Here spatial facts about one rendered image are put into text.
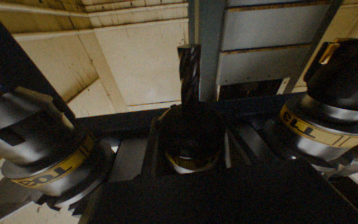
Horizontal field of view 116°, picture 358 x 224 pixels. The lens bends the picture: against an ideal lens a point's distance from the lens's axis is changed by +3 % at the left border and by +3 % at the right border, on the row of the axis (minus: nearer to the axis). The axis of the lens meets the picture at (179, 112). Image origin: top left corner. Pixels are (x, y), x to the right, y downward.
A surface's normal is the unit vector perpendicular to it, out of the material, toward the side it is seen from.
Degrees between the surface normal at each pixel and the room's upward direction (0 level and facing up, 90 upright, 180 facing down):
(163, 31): 90
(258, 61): 90
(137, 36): 90
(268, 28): 90
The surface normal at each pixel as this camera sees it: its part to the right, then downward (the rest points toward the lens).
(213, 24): 0.08, 0.61
